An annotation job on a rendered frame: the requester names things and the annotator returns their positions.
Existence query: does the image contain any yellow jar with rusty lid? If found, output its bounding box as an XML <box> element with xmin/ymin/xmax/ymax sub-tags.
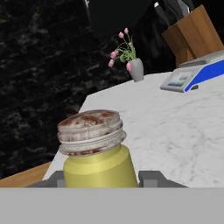
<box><xmin>57</xmin><ymin>109</ymin><xmax>139</xmax><ymax>188</ymax></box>

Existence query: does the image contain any wooden knife block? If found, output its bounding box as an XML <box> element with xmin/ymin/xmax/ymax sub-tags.
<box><xmin>153</xmin><ymin>0</ymin><xmax>224</xmax><ymax>68</ymax></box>

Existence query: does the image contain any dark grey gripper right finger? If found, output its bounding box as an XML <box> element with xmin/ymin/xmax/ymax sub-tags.
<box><xmin>137</xmin><ymin>171</ymin><xmax>188</xmax><ymax>188</ymax></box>

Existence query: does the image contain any grey vase with pink flowers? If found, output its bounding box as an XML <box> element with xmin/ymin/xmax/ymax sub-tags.
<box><xmin>108</xmin><ymin>27</ymin><xmax>145</xmax><ymax>83</ymax></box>

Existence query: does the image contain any grey and blue kitchen scale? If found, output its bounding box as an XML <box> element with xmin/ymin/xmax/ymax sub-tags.
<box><xmin>159</xmin><ymin>49</ymin><xmax>224</xmax><ymax>94</ymax></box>

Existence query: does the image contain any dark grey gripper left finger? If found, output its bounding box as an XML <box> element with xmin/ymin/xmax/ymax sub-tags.
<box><xmin>27</xmin><ymin>171</ymin><xmax>66</xmax><ymax>188</ymax></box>

